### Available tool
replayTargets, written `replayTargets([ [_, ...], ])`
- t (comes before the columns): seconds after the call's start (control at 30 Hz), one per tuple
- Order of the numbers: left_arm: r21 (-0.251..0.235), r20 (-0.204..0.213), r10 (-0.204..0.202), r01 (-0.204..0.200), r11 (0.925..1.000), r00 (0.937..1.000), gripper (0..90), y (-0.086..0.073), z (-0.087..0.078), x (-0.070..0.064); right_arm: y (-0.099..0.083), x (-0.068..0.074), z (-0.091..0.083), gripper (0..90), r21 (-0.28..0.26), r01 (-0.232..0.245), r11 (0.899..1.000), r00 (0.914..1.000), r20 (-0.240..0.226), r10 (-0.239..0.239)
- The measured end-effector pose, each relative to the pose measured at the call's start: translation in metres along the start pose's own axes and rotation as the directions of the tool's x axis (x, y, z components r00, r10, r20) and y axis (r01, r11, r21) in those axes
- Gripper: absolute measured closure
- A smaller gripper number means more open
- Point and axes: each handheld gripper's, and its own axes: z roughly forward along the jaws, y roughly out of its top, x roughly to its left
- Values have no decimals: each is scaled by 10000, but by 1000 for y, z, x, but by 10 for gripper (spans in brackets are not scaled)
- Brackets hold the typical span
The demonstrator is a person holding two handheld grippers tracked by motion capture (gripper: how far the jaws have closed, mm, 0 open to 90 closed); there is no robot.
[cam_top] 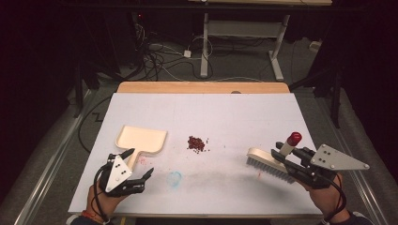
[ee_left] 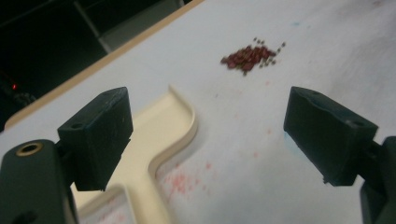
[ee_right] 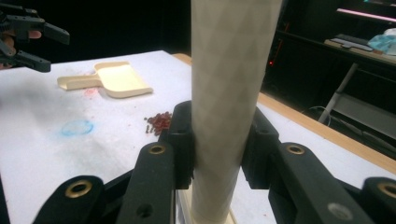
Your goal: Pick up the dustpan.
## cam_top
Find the cream plastic dustpan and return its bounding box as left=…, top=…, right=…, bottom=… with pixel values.
left=115, top=125, right=169, bottom=173

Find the pile of red beans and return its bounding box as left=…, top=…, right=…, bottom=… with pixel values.
left=187, top=135, right=211, bottom=155

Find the black floor cable loop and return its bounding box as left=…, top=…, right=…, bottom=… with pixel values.
left=77, top=96, right=113, bottom=155

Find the black metal stand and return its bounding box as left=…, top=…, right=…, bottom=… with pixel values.
left=72, top=59, right=86, bottom=119
left=288, top=66, right=343, bottom=129

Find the white power strip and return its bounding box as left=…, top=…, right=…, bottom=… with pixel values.
left=309, top=40, right=323, bottom=53

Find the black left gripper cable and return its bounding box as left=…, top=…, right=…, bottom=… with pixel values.
left=92, top=163, right=111, bottom=223

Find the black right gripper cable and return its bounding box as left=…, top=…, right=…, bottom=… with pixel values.
left=323, top=174, right=349, bottom=222

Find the tangle of floor cables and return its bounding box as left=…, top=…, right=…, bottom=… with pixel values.
left=132, top=22, right=215, bottom=83

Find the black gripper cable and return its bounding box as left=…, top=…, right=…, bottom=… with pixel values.
left=92, top=163, right=111, bottom=223
left=323, top=174, right=349, bottom=222

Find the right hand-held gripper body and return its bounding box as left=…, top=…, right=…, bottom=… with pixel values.
left=292, top=143, right=371, bottom=190

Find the person's left hand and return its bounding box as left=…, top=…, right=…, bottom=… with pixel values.
left=86, top=182, right=127, bottom=218

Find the orange wrist bracelet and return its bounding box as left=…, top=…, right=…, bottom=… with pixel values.
left=81, top=210, right=106, bottom=224

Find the wooden table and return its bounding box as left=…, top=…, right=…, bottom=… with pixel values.
left=68, top=81, right=327, bottom=219

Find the metal floor rail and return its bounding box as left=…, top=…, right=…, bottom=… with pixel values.
left=314, top=97, right=390, bottom=225
left=13, top=89, right=92, bottom=225

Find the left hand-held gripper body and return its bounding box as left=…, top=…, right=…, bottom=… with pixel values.
left=99, top=152, right=146, bottom=199

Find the person's right hand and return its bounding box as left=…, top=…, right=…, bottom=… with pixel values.
left=298, top=172, right=350, bottom=220

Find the cream brush with red-tipped handle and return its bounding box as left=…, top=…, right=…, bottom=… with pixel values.
left=245, top=131, right=303, bottom=185

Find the white metal desk frame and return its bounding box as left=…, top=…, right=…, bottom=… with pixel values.
left=187, top=0, right=333, bottom=83

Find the white board table cover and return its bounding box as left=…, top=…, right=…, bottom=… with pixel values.
left=68, top=92, right=327, bottom=218

